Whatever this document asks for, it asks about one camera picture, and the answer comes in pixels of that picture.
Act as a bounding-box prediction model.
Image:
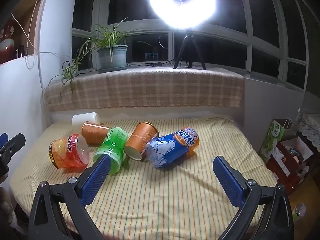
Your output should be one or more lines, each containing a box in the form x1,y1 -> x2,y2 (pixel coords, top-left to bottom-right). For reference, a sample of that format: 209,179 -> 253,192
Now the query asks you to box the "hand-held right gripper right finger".
212,156 -> 295,240

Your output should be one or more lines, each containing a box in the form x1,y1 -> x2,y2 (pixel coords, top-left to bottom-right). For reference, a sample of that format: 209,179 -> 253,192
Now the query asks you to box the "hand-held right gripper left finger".
28,154 -> 112,240

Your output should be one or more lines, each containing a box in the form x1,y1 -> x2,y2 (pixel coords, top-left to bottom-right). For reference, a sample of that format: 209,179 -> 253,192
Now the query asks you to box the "red and yellow plastic cup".
48,133 -> 90,173

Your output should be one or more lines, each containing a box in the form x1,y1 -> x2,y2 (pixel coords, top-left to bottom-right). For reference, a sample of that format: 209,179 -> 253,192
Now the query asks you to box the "green plastic cup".
93,127 -> 129,175

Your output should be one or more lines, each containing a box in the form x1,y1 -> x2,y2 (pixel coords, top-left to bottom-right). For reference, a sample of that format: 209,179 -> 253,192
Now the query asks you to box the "orange paper cup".
123,122 -> 160,161
81,121 -> 111,145

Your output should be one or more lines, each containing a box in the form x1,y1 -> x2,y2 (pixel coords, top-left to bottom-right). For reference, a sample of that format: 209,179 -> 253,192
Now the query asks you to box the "white plastic cup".
72,112 -> 100,128

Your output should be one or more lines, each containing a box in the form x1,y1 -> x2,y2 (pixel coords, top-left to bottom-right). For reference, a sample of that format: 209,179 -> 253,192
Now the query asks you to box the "person's left forearm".
0,180 -> 19,234

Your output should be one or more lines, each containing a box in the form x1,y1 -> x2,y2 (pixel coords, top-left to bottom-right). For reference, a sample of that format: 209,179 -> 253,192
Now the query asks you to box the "green carton box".
259,119 -> 287,164

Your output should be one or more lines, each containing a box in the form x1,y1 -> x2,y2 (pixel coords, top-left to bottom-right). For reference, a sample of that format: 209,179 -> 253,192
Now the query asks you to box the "red cardboard box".
265,135 -> 314,193

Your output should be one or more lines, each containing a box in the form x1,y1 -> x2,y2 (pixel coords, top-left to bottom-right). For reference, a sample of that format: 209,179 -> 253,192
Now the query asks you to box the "yellow striped bed sheet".
10,116 -> 279,239

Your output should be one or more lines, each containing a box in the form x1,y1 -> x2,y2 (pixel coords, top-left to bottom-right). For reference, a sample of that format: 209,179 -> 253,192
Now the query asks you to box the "small clear bottle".
292,202 -> 306,222

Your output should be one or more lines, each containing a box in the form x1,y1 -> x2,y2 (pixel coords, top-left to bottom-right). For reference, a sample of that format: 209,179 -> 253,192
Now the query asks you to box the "red vase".
0,17 -> 18,64

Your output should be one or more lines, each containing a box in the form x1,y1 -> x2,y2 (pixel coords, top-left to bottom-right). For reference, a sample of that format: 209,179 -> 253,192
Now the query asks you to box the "white lace cloth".
297,108 -> 320,153

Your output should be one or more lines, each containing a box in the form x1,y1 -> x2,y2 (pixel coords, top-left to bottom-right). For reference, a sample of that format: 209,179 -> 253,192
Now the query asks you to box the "beige plaid blanket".
44,66 -> 244,113

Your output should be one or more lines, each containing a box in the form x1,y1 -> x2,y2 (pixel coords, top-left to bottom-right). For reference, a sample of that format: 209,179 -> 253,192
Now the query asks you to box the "potted spider plant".
39,17 -> 152,94

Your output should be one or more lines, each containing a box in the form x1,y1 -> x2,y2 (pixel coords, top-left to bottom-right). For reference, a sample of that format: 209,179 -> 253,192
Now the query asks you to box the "wooden shelf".
10,0 -> 54,58

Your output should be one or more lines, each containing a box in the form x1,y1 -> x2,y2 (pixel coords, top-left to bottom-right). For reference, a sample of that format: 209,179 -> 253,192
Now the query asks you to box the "black tripod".
173,29 -> 207,71

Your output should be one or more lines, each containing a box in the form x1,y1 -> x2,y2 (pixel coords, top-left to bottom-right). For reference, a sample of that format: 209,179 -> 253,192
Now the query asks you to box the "white bead cord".
24,0 -> 42,70

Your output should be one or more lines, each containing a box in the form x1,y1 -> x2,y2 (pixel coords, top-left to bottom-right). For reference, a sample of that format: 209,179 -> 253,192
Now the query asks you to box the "ring light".
149,0 -> 217,29

